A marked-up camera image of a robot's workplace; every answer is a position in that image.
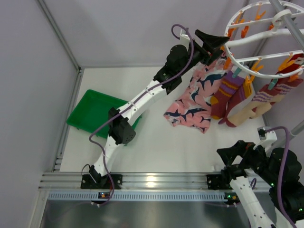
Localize maroon purple orange sock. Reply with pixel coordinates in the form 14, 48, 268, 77
210, 71, 245, 120

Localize white round clip hanger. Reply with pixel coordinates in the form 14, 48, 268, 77
224, 0, 304, 79

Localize beige purple striped sock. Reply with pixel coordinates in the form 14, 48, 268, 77
226, 77, 304, 127

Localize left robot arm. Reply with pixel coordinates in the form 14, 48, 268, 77
81, 28, 229, 190

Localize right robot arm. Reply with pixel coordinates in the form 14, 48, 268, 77
217, 141, 304, 228

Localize metal hanger stand pole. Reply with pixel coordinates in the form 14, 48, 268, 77
269, 0, 304, 50

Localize pink shark print shorts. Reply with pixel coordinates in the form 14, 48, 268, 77
163, 57, 233, 133

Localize red sock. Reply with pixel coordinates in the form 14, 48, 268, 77
277, 53, 304, 75

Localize green plastic tray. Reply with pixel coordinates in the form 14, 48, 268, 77
66, 89, 140, 145

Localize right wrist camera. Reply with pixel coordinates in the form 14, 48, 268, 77
255, 126, 277, 150

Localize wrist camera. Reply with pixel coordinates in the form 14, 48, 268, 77
179, 29, 203, 49
255, 126, 277, 150

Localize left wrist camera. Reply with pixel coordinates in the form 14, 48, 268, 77
179, 29, 203, 49

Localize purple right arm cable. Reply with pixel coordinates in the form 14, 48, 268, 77
249, 126, 297, 224

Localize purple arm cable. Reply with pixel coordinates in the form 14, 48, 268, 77
82, 23, 197, 207
249, 126, 297, 224

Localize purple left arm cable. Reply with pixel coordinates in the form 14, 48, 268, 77
82, 23, 197, 207

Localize aluminium mounting rail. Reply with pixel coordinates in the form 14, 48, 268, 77
38, 172, 237, 202

